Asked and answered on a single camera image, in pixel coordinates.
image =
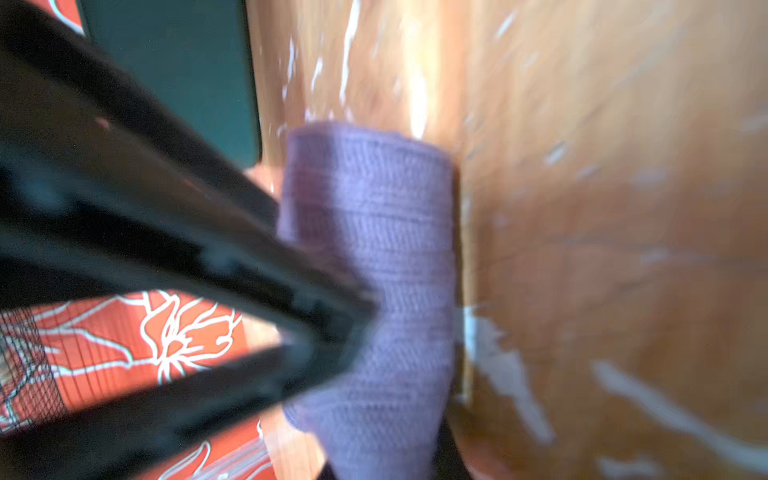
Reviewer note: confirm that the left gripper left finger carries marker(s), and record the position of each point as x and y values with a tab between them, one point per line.
103	192

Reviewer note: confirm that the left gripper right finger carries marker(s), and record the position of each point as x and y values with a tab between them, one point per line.
447	461

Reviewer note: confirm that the purple sock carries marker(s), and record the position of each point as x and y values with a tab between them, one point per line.
380	207

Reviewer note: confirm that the green divided plastic tray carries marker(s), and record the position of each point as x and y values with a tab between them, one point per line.
195	57

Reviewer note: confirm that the black wire wall basket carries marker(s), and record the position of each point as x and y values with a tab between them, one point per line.
29	392

